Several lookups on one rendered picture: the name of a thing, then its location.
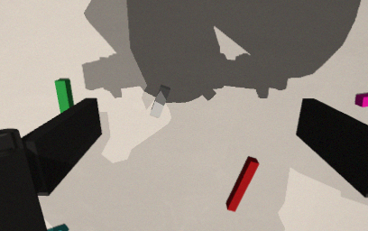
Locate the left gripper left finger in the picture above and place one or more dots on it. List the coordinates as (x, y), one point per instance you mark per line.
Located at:
(35, 164)

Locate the turquoise rod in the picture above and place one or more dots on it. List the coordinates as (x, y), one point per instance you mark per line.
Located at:
(59, 228)

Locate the green rod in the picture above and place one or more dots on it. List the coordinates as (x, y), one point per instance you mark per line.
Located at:
(64, 94)

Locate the grey rectangular block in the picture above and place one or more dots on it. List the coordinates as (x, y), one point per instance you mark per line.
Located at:
(160, 101)

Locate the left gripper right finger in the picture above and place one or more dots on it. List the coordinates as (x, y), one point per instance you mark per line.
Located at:
(339, 139)

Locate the red rod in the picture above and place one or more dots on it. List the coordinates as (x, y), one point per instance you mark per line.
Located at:
(242, 183)

